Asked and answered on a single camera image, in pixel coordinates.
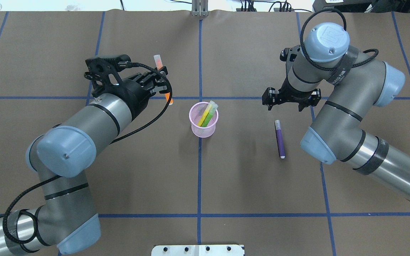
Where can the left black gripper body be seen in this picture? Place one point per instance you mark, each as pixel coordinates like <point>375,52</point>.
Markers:
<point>134,91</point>

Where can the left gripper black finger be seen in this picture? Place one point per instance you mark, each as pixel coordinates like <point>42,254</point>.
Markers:
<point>158,74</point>

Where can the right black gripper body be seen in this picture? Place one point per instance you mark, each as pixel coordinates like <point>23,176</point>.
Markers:
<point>290,96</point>

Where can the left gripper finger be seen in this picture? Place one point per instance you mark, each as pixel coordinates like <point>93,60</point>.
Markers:
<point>158,87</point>

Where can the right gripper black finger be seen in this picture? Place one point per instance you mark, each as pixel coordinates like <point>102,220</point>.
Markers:
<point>269,98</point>

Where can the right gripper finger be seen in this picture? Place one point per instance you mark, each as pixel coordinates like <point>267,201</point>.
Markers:
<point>311,100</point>

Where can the purple marker pen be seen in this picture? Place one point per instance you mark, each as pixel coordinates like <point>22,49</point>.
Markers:
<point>279,138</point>

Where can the yellow highlighter pen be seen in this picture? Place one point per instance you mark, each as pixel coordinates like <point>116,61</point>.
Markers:
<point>205,113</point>

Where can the green highlighter pen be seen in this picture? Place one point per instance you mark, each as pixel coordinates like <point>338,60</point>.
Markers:
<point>210,115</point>

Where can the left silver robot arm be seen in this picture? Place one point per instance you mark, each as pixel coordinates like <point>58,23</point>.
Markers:
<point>59,211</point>

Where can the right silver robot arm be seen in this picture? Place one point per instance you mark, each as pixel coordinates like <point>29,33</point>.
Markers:
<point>360,82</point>

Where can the pink mesh pen holder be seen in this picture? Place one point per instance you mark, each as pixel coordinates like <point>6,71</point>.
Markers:
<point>195,113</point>

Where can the black cardboard box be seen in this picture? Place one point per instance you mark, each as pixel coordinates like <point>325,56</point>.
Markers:
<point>357,6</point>

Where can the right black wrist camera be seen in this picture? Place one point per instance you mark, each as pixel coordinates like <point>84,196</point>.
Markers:
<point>288,55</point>

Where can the aluminium frame post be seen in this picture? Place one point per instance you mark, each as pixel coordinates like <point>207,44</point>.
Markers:
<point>200,8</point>

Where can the white camera stand pedestal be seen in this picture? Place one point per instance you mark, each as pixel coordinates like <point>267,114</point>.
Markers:
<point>199,250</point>

